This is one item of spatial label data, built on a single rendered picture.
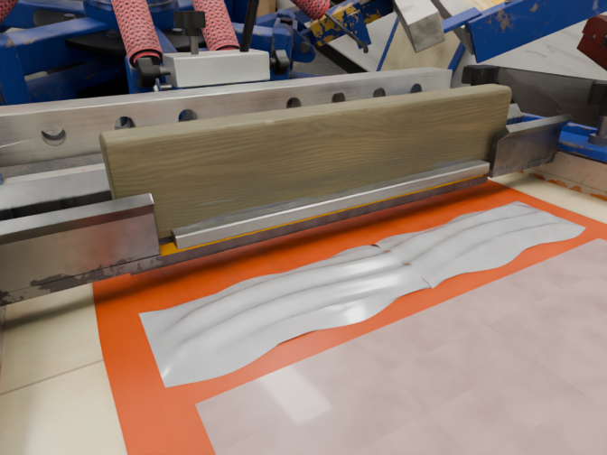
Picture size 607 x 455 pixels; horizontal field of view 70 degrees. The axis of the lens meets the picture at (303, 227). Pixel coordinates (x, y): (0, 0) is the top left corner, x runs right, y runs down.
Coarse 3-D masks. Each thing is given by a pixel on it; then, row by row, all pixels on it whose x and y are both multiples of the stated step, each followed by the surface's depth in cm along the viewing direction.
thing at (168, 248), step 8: (480, 176) 45; (352, 208) 38; (320, 216) 37; (288, 224) 35; (256, 232) 34; (224, 240) 33; (160, 248) 31; (168, 248) 31; (176, 248) 31; (184, 248) 32
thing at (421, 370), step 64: (256, 256) 34; (320, 256) 34; (128, 320) 27; (384, 320) 27; (448, 320) 27; (128, 384) 23; (192, 384) 23; (256, 384) 22; (320, 384) 22; (384, 384) 22; (448, 384) 22; (512, 384) 22; (128, 448) 19; (192, 448) 19; (256, 448) 19; (320, 448) 19; (384, 448) 19; (448, 448) 19; (512, 448) 19; (576, 448) 19
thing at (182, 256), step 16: (416, 192) 41; (432, 192) 42; (368, 208) 39; (384, 208) 40; (304, 224) 36; (320, 224) 37; (240, 240) 34; (256, 240) 34; (176, 256) 32; (192, 256) 32; (144, 272) 31
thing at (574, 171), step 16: (560, 160) 46; (576, 160) 44; (592, 160) 43; (32, 176) 41; (48, 176) 41; (544, 176) 48; (560, 176) 46; (576, 176) 45; (592, 176) 44; (592, 192) 44; (0, 320) 26; (0, 336) 25; (0, 352) 24; (0, 368) 23
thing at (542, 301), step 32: (448, 192) 45; (480, 192) 45; (512, 192) 45; (352, 224) 39; (384, 224) 39; (416, 224) 39; (544, 256) 34; (576, 256) 33; (448, 288) 30; (480, 288) 30; (512, 288) 30; (544, 288) 30; (576, 288) 30; (480, 320) 27; (512, 320) 27; (544, 320) 27; (576, 320) 27; (544, 352) 24; (576, 352) 24; (576, 384) 22
